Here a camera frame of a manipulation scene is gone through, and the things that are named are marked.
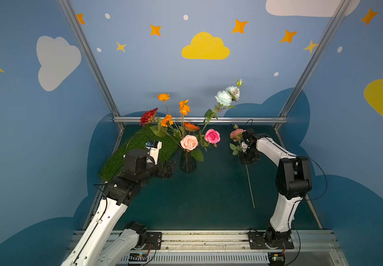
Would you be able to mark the aluminium frame post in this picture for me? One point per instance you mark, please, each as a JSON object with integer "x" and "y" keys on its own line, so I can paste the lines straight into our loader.
{"x": 69, "y": 12}
{"x": 328, "y": 34}

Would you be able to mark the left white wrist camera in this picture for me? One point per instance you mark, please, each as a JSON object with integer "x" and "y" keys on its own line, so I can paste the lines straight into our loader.
{"x": 153, "y": 147}

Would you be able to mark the green artificial grass mat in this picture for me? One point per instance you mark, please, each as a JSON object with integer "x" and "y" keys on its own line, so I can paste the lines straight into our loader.
{"x": 131, "y": 154}

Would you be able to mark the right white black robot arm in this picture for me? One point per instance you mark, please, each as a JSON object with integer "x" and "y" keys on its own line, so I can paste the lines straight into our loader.
{"x": 293, "y": 182}

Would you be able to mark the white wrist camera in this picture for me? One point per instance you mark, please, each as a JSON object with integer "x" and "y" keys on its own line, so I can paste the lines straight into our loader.
{"x": 244, "y": 145}
{"x": 153, "y": 147}

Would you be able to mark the peach pink rose stem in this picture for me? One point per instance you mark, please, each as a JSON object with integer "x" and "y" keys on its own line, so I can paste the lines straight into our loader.
{"x": 190, "y": 145}

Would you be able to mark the orange gerbera flower stem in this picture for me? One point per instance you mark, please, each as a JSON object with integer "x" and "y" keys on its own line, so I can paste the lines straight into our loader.
{"x": 189, "y": 127}

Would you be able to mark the aluminium frame right post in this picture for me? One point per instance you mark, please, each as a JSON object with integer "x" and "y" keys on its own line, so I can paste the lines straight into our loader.
{"x": 328, "y": 34}

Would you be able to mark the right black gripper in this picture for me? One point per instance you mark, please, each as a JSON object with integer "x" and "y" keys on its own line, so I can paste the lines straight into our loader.
{"x": 248, "y": 157}

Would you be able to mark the aluminium frame left post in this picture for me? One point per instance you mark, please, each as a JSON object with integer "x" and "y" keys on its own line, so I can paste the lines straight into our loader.
{"x": 69, "y": 12}

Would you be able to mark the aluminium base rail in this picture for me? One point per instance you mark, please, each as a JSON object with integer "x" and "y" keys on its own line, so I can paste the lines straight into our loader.
{"x": 226, "y": 247}

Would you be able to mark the pale blue white flower stem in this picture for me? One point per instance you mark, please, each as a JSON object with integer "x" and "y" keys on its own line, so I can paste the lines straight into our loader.
{"x": 224, "y": 99}

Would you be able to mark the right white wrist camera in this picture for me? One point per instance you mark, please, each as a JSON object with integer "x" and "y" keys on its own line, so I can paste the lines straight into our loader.
{"x": 244, "y": 145}

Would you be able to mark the magenta rose stem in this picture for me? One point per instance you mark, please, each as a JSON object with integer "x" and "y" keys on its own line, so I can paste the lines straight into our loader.
{"x": 208, "y": 139}

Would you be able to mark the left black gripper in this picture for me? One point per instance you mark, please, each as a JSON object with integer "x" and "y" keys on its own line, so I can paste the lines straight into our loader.
{"x": 164, "y": 169}

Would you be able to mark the dark glass vase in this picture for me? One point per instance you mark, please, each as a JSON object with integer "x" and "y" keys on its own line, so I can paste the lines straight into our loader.
{"x": 187, "y": 162}

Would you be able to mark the dark red flower stem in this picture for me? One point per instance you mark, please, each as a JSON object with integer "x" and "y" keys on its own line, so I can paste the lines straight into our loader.
{"x": 150, "y": 119}

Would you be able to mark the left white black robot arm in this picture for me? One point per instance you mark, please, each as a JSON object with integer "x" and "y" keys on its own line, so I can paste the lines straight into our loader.
{"x": 111, "y": 206}

